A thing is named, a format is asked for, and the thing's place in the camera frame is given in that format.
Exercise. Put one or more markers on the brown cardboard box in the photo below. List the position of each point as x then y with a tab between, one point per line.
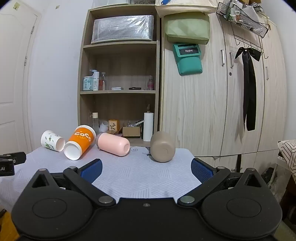
131	132

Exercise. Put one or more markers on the pink cup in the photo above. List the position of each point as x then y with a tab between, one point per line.
112	143

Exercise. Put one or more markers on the white door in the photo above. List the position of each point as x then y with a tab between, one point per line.
13	81

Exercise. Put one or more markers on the plastic-wrapped grey storage box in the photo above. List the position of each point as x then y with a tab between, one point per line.
122	29

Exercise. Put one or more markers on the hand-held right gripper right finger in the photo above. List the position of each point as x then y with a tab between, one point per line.
201	171

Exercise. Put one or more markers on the white paper towel roll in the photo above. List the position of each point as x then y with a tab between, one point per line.
148	127

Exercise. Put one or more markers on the black ribbon bow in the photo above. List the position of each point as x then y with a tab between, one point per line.
250	92

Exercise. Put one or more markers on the light green cushion bag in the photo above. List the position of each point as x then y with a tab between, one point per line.
187	27

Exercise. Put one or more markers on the geometric patterned blanket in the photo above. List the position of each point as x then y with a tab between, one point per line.
289	153

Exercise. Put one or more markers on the black flat case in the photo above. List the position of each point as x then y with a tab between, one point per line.
134	88

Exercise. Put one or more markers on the yellow wooden object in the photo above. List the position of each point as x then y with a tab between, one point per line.
8	227

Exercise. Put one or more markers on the wooden open shelf unit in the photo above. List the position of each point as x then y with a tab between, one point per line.
120	67

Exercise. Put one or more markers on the teal pouch bag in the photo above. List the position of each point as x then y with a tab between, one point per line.
188	62

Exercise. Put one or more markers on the orange paper cup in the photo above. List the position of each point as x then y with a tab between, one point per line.
81	139

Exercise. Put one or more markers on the teal patterned jar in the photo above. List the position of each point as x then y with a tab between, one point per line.
87	83

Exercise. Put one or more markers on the white flat case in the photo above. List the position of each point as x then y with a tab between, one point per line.
117	88

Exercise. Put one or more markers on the tan brown cup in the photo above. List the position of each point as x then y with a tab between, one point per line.
161	146

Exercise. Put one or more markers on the white pump bottle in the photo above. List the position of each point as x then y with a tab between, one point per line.
95	82

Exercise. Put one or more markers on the pink small bottle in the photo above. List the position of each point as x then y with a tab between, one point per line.
150	84

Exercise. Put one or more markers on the small floral box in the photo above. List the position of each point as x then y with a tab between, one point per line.
113	125

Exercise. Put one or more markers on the white cup with green print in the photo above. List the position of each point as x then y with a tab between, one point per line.
50	139

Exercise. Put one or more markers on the white crumpled plastic cup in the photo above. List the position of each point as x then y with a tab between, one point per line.
104	127

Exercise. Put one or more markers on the light wooden wardrobe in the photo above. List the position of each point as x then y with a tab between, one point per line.
208	104

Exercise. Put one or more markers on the clear bottle with cream cap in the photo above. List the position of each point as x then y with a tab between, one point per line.
95	121

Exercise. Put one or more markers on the white plastic bin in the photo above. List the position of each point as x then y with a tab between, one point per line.
283	176

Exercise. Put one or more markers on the white patterned tablecloth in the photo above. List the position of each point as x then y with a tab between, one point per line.
138	176

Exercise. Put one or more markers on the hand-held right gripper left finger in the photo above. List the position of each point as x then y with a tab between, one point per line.
92	170

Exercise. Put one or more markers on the red clear bottle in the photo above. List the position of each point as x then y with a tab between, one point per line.
103	83

